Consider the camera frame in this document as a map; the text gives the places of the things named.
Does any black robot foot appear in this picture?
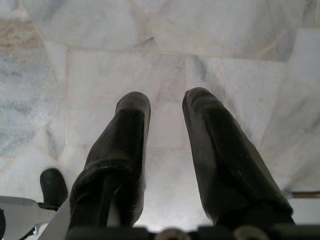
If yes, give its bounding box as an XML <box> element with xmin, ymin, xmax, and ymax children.
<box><xmin>39</xmin><ymin>168</ymin><xmax>69</xmax><ymax>210</ymax></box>

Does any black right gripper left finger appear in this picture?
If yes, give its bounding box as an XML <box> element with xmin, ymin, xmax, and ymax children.
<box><xmin>68</xmin><ymin>91</ymin><xmax>152</xmax><ymax>229</ymax></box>

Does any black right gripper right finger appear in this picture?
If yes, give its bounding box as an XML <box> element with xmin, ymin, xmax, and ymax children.
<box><xmin>182</xmin><ymin>86</ymin><xmax>296</xmax><ymax>227</ymax></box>

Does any brown wooden furniture edge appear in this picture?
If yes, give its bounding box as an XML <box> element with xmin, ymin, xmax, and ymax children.
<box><xmin>287</xmin><ymin>190</ymin><xmax>320</xmax><ymax>199</ymax></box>

